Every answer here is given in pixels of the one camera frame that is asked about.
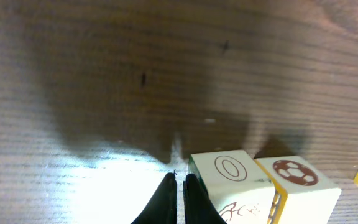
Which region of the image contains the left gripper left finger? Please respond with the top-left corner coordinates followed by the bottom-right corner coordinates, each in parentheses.
top-left (131, 172), bottom-right (177, 224)

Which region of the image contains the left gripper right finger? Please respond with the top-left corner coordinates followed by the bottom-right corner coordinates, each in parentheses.
top-left (183, 174), bottom-right (226, 224)

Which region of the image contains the white block green Z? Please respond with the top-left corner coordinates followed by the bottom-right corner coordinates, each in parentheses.
top-left (188, 150), bottom-right (275, 224)

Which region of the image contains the white block soccer ball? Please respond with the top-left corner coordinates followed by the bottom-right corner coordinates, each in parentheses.
top-left (254, 156), bottom-right (342, 224)

